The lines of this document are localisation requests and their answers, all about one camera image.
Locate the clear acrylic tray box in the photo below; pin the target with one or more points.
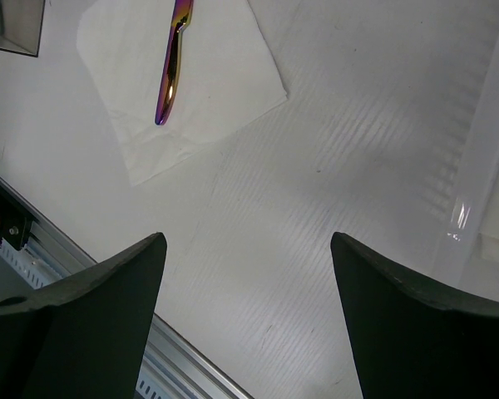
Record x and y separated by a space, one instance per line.
21 24

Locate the white paper napkin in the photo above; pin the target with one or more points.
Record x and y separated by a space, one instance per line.
227 79

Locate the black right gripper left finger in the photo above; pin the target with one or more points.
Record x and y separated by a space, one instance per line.
79 324

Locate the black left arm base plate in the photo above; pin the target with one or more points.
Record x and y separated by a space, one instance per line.
15 221

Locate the white perforated plastic basket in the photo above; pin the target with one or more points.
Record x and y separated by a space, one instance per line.
457 259

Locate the iridescent rainbow steak knife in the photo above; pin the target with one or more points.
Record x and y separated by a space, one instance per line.
181 17

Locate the aluminium front rail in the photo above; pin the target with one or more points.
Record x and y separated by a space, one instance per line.
89 330

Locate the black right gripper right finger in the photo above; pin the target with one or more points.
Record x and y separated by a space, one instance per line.
413 336

